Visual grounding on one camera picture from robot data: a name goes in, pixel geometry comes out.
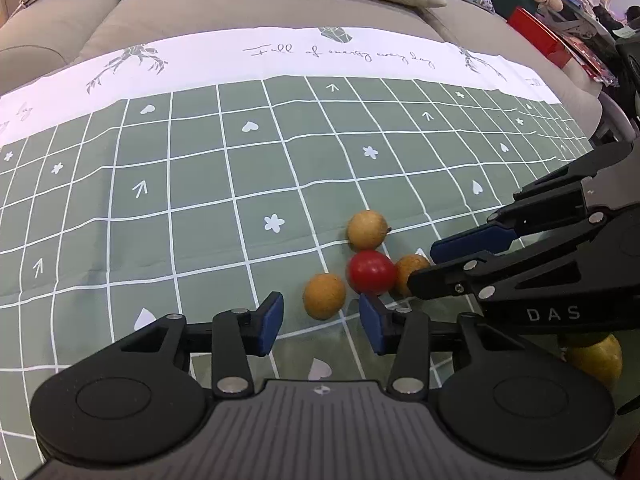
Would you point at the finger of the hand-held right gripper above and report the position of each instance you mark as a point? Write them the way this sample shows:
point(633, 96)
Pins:
point(445, 280)
point(470, 245)

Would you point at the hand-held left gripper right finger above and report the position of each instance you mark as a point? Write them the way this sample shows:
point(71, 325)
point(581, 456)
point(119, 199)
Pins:
point(372, 323)

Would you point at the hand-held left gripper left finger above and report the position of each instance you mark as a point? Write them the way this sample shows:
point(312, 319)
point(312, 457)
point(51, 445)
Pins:
point(270, 321)

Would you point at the brown longan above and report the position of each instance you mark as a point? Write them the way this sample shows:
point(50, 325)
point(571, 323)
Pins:
point(324, 296)
point(367, 230)
point(407, 270)

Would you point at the red cherry tomato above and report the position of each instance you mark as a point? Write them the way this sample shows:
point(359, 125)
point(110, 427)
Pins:
point(372, 273)

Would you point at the yellow-green round melon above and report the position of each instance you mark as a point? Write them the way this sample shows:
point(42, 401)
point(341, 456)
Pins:
point(597, 362)

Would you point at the green checked tablecloth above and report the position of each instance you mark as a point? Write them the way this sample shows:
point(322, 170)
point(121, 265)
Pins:
point(175, 200)

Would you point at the pile of magazines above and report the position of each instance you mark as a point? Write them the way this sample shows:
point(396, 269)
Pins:
point(592, 62)

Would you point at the red box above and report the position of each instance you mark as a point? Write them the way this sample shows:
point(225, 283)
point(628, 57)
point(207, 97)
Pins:
point(542, 35)

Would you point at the beige sofa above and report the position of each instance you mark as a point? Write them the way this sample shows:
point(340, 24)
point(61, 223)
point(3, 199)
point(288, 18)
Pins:
point(210, 15)

